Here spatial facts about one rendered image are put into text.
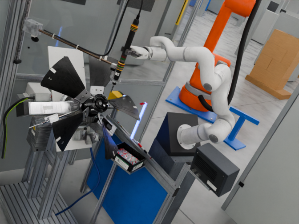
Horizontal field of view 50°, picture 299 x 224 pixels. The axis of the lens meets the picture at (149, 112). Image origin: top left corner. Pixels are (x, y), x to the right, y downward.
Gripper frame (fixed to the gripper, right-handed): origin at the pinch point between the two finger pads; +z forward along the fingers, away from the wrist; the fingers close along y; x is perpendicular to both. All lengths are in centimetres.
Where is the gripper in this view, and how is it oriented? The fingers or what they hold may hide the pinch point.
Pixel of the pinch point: (126, 50)
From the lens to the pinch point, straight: 198.7
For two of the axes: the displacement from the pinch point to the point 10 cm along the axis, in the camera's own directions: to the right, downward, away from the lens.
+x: 3.6, -8.4, -4.1
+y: -5.9, -5.4, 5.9
